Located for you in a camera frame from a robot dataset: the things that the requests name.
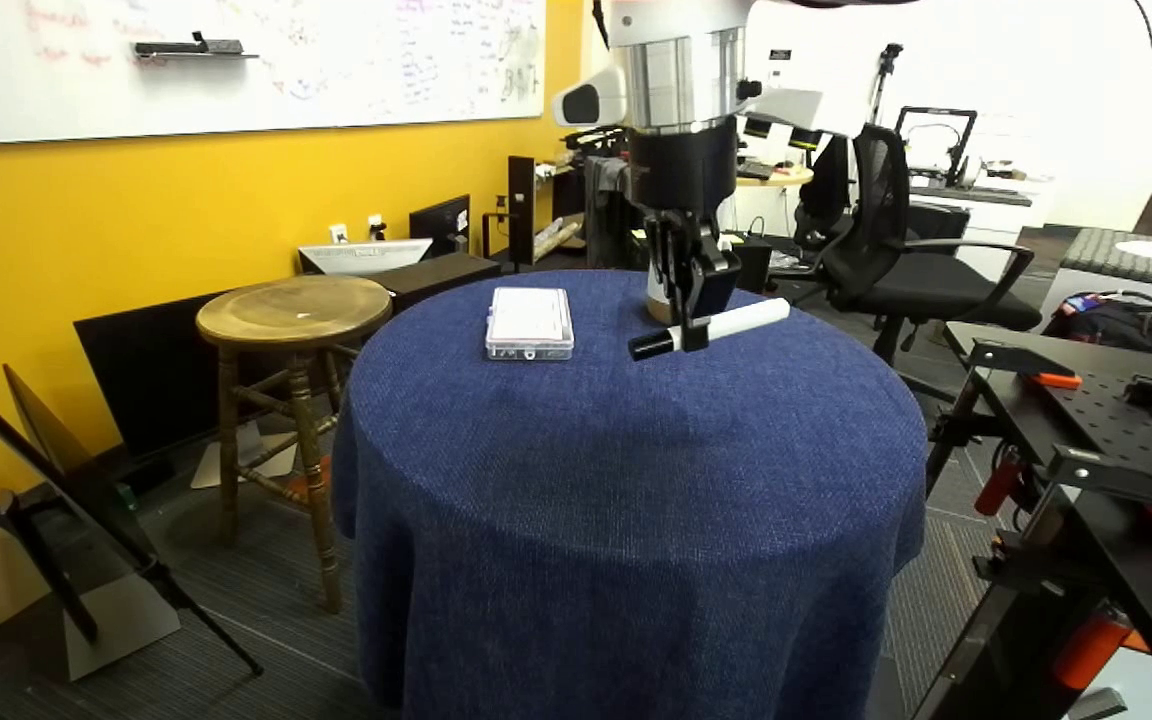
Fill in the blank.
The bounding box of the black whiteboard eraser holder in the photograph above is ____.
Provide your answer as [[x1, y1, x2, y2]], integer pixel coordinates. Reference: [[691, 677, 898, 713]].
[[132, 28, 261, 65]]

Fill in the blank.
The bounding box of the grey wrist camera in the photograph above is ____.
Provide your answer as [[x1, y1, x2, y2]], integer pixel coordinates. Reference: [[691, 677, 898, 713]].
[[551, 65, 631, 136]]

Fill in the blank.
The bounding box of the black perforated metal workbench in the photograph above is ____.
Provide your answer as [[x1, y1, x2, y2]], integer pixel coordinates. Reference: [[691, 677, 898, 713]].
[[914, 321, 1152, 720]]

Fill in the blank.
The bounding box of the round wooden stool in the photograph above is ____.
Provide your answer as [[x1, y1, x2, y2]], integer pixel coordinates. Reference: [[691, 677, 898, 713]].
[[194, 272, 395, 618]]

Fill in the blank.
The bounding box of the blue round tablecloth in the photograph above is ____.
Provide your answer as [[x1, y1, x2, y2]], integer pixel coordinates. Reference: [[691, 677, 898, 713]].
[[327, 263, 933, 720]]

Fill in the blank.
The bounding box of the white marker with black cap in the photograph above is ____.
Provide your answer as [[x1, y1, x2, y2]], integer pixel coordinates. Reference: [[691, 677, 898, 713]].
[[626, 296, 795, 365]]

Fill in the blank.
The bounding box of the white shallow tray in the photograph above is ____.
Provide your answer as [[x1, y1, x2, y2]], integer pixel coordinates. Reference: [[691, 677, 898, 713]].
[[298, 237, 438, 282]]

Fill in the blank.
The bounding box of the black tripod stand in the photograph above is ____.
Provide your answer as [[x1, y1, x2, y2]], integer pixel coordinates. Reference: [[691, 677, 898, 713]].
[[0, 340, 264, 680]]

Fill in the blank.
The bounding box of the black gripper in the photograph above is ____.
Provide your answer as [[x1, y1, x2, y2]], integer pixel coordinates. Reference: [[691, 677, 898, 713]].
[[626, 125, 746, 357]]

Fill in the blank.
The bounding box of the black office chair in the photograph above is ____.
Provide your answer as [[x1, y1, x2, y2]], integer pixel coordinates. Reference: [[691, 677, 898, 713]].
[[793, 121, 1050, 368]]

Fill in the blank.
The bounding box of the black open frame stand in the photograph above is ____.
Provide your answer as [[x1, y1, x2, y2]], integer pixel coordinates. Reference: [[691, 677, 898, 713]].
[[892, 102, 983, 191]]

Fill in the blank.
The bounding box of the white flat plastic box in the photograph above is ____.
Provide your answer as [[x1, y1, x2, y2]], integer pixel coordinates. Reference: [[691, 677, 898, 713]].
[[479, 284, 582, 365]]

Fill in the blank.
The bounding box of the wall whiteboard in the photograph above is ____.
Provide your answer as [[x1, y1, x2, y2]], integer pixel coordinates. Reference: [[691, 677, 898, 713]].
[[0, 0, 548, 148]]

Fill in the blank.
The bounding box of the black upright speaker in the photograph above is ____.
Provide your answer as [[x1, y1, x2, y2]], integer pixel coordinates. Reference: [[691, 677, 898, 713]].
[[505, 154, 542, 268]]

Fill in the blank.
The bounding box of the black backpack with red trim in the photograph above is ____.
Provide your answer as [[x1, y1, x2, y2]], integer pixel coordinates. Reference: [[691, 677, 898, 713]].
[[1039, 284, 1152, 357]]

